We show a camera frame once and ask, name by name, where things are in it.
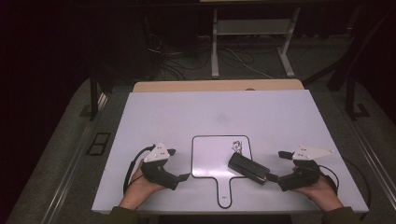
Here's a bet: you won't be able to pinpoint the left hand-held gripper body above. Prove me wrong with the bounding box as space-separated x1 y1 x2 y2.
140 142 180 191

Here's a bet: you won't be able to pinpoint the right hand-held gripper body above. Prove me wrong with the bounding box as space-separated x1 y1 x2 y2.
277 144 334 192

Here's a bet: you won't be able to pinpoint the black whiteboard eraser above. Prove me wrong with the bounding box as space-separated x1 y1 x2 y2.
227 151 272 186

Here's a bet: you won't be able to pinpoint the white paddle-shaped whiteboard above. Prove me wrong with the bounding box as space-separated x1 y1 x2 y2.
191 134 253 210

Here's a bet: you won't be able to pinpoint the person's right hand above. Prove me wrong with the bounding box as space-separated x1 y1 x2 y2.
293 175 344 213

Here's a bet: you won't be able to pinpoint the wooden table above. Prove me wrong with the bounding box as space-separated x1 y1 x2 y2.
133 78 305 93

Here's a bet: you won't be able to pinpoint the black metal stand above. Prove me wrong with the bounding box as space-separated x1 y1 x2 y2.
88 60 108 122

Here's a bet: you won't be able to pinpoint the white metal stand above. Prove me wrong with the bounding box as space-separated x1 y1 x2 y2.
210 7 302 79

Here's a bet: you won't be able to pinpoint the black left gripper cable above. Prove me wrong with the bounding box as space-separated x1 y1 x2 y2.
122 144 156 196

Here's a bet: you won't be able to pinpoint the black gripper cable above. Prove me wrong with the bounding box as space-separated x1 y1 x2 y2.
122 144 156 196
318 163 341 195

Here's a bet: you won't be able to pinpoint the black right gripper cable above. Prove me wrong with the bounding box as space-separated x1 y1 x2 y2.
318 163 341 195

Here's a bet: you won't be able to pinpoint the black floor cables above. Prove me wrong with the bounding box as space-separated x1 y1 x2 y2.
146 31 219 82

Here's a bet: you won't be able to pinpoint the white floor cable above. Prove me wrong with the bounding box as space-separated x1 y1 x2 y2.
226 47 275 80

